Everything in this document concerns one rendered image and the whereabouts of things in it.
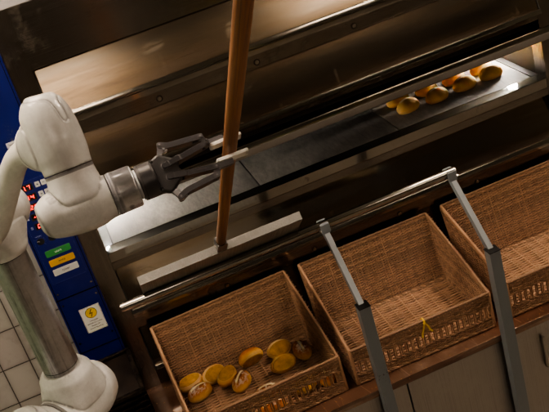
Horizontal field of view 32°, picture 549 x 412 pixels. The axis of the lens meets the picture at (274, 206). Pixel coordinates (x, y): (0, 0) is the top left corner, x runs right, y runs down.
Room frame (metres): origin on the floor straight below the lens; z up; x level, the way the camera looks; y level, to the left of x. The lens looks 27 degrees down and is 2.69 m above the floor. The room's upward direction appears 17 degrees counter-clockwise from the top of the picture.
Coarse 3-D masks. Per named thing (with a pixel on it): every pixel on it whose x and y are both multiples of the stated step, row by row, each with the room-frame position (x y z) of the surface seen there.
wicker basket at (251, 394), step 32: (256, 288) 3.06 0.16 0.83; (288, 288) 3.06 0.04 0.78; (192, 320) 2.99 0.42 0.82; (224, 320) 3.01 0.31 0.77; (256, 320) 3.02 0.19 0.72; (288, 320) 3.03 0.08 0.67; (160, 352) 2.85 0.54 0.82; (192, 352) 2.96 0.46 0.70; (224, 352) 2.97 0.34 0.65; (288, 352) 2.94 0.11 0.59; (320, 352) 2.86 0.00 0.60; (256, 384) 2.81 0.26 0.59; (288, 384) 2.60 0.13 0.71; (320, 384) 2.62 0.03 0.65
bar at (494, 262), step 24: (408, 192) 2.82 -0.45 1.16; (456, 192) 2.82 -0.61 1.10; (336, 216) 2.78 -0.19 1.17; (288, 240) 2.74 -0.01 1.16; (216, 264) 2.71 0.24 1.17; (168, 288) 2.66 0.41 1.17; (504, 288) 2.63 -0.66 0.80; (360, 312) 2.54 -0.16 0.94; (504, 312) 2.63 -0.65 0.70; (504, 336) 2.64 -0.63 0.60; (384, 360) 2.55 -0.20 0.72; (384, 384) 2.54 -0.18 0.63; (384, 408) 2.57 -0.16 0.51; (528, 408) 2.64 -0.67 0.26
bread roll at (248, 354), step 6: (252, 348) 2.94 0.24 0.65; (258, 348) 2.94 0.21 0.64; (240, 354) 2.95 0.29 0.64; (246, 354) 2.92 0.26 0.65; (252, 354) 2.92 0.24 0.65; (258, 354) 2.92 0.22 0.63; (240, 360) 2.91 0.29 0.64; (246, 360) 2.91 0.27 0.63; (252, 360) 2.92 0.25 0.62; (258, 360) 2.93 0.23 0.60; (246, 366) 2.91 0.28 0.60
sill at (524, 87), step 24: (504, 96) 3.30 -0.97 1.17; (432, 120) 3.27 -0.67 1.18; (456, 120) 3.26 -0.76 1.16; (384, 144) 3.21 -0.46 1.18; (312, 168) 3.18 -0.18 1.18; (336, 168) 3.17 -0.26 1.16; (264, 192) 3.12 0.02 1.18; (192, 216) 3.09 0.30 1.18; (216, 216) 3.08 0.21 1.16; (144, 240) 3.03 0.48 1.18
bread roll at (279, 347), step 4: (276, 340) 2.95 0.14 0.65; (280, 340) 2.94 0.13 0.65; (284, 340) 2.94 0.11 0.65; (272, 344) 2.93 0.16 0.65; (276, 344) 2.93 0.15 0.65; (280, 344) 2.93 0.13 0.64; (284, 344) 2.93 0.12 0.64; (288, 344) 2.93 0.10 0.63; (268, 348) 2.92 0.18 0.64; (272, 348) 2.92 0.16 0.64; (276, 348) 2.92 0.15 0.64; (280, 348) 2.92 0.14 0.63; (284, 348) 2.92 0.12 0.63; (288, 348) 2.92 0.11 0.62; (268, 352) 2.91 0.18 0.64; (272, 352) 2.91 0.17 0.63; (276, 352) 2.91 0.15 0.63; (280, 352) 2.91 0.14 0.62; (284, 352) 2.91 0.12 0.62; (272, 356) 2.90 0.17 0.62
